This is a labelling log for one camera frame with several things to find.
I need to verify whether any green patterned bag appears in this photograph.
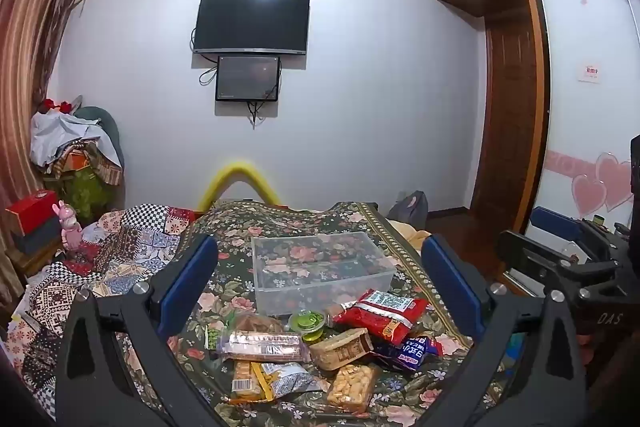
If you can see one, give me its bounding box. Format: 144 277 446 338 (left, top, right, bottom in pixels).
45 167 116 218

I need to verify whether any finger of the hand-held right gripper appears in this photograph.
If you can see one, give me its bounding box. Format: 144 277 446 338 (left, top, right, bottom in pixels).
531 206 608 258
496 229 626 303

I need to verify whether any orange cracker packet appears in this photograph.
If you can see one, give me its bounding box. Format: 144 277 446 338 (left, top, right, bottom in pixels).
231 359 266 400

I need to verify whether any green snack packet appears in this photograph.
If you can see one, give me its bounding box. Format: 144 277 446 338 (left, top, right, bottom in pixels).
205 314 241 353

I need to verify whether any yellow grey snack bag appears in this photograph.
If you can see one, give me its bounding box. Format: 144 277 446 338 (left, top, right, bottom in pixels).
252 361 328 403

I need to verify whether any small black monitor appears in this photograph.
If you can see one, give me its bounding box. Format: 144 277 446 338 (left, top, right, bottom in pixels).
215 55 281 102

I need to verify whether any grey box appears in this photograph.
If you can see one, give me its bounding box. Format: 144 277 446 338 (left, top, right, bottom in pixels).
14 216 67 258

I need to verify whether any white sliding door with hearts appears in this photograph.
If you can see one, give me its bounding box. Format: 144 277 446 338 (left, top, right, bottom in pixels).
520 0 640 298

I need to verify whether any long clear cracker packet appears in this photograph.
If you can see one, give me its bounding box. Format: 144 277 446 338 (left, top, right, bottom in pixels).
220 330 311 363

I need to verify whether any red snack bag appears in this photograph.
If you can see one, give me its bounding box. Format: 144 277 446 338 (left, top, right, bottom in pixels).
332 289 430 347

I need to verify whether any clear packet of small crackers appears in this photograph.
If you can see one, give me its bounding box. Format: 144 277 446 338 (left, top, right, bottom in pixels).
327 363 381 414

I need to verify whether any large black television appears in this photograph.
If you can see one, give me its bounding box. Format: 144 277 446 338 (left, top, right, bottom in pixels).
192 0 311 56

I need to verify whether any pink toy rabbit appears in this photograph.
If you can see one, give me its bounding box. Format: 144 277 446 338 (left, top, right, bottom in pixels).
52 201 83 250

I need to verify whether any blue snack packet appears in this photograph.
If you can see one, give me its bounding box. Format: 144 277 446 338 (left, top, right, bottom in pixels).
372 334 443 373

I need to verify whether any pile of clothes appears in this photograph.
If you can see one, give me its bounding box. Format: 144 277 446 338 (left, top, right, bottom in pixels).
30 99 123 185

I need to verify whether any clear plastic container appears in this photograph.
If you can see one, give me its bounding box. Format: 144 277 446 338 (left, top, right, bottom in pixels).
251 231 396 317

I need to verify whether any brown bread packet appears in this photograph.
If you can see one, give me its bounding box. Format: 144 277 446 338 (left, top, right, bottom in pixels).
235 312 286 335

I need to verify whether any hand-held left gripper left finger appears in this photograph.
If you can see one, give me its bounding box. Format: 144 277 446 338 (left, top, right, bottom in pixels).
54 233 223 427

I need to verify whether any tan biscuit packet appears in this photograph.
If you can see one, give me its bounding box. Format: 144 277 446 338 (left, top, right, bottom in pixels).
309 328 375 372

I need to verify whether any red box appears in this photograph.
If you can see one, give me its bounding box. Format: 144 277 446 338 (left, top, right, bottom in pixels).
5 189 58 238

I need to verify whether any green jelly cup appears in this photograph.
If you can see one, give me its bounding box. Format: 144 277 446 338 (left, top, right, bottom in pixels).
289 309 328 343

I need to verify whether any patchwork quilt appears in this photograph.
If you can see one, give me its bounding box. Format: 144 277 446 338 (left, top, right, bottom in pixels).
10 203 201 408

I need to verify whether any brown striped curtain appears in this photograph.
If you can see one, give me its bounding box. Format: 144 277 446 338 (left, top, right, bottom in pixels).
0 0 96 308

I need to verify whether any wooden door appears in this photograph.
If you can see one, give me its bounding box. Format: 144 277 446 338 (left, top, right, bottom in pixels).
470 14 535 228

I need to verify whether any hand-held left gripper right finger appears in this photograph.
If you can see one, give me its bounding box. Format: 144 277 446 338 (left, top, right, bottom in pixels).
420 234 588 427

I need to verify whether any yellow foam tube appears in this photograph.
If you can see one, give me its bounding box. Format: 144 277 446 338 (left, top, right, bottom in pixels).
196 158 283 212

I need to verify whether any grey green chair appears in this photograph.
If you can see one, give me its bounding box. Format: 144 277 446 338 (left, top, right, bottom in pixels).
75 106 126 168

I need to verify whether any yellow blanket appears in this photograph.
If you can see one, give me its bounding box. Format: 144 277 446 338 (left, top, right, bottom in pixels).
387 219 433 253

